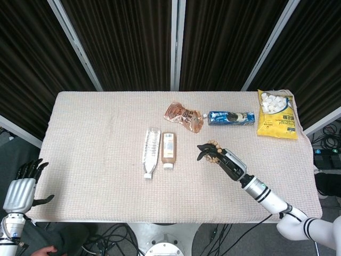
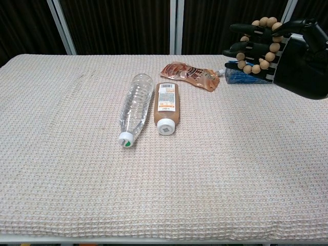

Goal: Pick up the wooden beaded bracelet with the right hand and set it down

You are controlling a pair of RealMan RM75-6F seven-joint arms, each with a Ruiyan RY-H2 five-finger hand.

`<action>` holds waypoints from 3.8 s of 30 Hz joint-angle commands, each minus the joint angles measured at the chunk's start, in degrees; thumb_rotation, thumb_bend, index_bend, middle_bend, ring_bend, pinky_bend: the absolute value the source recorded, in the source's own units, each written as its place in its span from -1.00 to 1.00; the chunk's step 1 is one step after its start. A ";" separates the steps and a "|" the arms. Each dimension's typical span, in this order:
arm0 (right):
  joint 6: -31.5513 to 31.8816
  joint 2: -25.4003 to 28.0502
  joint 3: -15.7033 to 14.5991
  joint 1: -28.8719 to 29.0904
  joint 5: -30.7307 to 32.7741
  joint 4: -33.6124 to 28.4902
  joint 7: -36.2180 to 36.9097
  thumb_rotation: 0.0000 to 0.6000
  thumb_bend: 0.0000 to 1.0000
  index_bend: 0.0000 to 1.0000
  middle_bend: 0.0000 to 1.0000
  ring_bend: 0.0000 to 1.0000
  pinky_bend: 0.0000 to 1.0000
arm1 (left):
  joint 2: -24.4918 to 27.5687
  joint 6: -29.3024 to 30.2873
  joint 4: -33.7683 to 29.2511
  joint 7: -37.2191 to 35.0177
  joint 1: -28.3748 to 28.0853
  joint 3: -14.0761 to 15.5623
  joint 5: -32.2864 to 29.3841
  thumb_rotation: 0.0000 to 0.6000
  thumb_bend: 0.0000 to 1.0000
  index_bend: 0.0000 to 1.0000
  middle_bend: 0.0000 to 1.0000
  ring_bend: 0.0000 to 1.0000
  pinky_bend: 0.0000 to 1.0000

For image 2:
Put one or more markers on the beige woven table cloth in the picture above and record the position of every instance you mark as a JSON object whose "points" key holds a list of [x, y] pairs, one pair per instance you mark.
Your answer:
{"points": [[153, 179]]}

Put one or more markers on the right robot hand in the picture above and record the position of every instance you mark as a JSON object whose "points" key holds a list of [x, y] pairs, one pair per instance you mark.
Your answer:
{"points": [[299, 69]]}

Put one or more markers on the brown drink bottle white cap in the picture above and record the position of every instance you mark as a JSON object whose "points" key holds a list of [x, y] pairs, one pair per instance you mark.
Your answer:
{"points": [[166, 112]]}

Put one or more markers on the silver partition post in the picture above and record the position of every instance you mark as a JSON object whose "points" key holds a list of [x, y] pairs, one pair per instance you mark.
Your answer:
{"points": [[290, 10], [62, 28], [176, 25]]}

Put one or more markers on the blue cookie package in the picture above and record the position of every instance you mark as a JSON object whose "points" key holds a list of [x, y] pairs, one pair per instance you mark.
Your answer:
{"points": [[238, 77]]}

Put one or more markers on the black curtain panel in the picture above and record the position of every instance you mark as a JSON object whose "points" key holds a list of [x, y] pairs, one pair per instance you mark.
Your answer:
{"points": [[210, 25], [23, 28], [115, 25], [312, 9]]}

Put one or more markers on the clear plastic water bottle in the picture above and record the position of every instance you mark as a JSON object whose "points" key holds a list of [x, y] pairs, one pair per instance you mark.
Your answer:
{"points": [[135, 102]]}

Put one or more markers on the brown foil snack pouch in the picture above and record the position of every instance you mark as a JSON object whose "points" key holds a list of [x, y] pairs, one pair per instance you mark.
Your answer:
{"points": [[189, 74]]}

